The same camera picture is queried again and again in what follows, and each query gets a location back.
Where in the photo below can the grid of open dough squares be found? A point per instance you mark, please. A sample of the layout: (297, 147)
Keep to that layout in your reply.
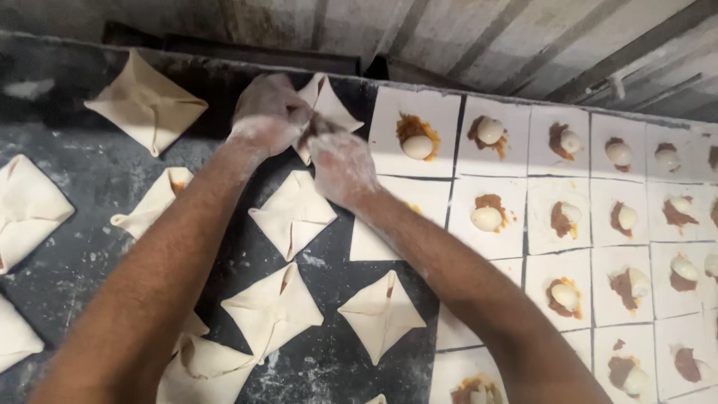
(429, 106)

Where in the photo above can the brown masala filling heaps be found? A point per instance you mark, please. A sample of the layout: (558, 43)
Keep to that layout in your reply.
(411, 125)

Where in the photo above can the person's left fingers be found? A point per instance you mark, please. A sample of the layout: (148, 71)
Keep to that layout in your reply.
(300, 115)

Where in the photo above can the boiled egg halves on squares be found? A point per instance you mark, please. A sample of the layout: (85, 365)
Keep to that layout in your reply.
(418, 147)

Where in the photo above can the person's right fingers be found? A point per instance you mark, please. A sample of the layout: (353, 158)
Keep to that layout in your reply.
(322, 133)

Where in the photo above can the person's left hand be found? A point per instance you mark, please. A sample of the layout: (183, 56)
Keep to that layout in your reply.
(266, 115)

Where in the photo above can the group of folded pastry parcels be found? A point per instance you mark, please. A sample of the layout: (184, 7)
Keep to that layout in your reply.
(146, 101)

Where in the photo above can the half-folded dough puff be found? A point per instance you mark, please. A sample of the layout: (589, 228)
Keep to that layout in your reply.
(331, 104)

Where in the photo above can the person's right hand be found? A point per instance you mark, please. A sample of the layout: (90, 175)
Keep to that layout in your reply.
(345, 165)

